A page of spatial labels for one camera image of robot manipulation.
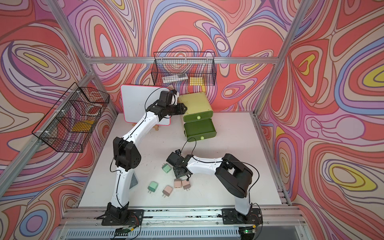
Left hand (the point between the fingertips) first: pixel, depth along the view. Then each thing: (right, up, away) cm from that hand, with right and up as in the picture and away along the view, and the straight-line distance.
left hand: (185, 108), depth 92 cm
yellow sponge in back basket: (+7, +17, -1) cm, 18 cm away
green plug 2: (-18, -45, -10) cm, 50 cm away
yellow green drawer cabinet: (+6, +4, +4) cm, 8 cm away
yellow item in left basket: (-48, -11, -21) cm, 54 cm away
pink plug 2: (-4, -43, -10) cm, 45 cm away
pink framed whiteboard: (-36, +7, +12) cm, 39 cm away
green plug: (-11, -37, -4) cm, 39 cm away
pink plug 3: (+1, -44, -10) cm, 45 cm away
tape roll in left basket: (-54, -2, -6) cm, 54 cm away
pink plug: (-10, -47, -12) cm, 49 cm away
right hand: (-1, -40, -3) cm, 40 cm away
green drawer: (+9, -14, +4) cm, 17 cm away
